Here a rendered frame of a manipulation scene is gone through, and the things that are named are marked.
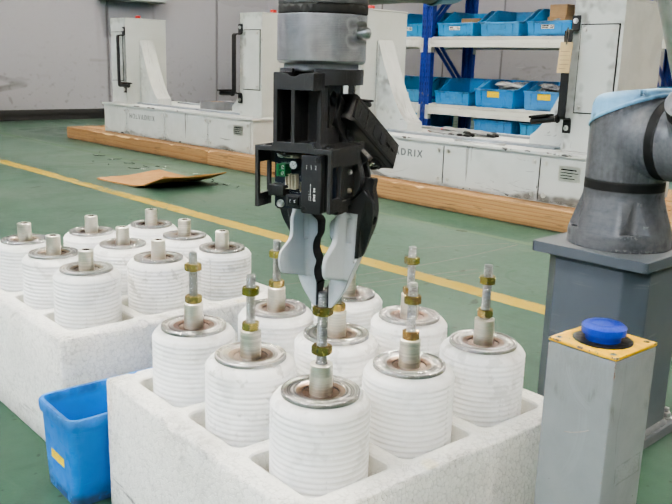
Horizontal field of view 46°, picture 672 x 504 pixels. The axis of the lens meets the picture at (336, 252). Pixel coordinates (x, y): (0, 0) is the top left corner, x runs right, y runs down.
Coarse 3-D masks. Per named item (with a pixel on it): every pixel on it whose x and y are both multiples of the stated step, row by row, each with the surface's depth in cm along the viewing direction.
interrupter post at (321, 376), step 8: (328, 360) 75; (312, 368) 74; (320, 368) 74; (328, 368) 74; (312, 376) 74; (320, 376) 74; (328, 376) 74; (312, 384) 74; (320, 384) 74; (328, 384) 74; (312, 392) 75; (320, 392) 74; (328, 392) 74
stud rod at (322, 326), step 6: (318, 294) 73; (324, 294) 73; (318, 300) 73; (324, 300) 73; (318, 306) 73; (324, 306) 73; (318, 318) 74; (324, 318) 73; (318, 324) 74; (324, 324) 73; (318, 330) 74; (324, 330) 73; (318, 336) 74; (324, 336) 74; (318, 342) 74; (324, 342) 74; (318, 360) 74; (324, 360) 74
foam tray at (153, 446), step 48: (144, 384) 96; (144, 432) 89; (192, 432) 82; (480, 432) 84; (528, 432) 86; (144, 480) 90; (192, 480) 81; (240, 480) 74; (384, 480) 74; (432, 480) 77; (480, 480) 82; (528, 480) 88
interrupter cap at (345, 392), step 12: (288, 384) 76; (300, 384) 77; (336, 384) 77; (348, 384) 77; (288, 396) 73; (300, 396) 74; (312, 396) 74; (336, 396) 74; (348, 396) 74; (312, 408) 72; (324, 408) 72; (336, 408) 72
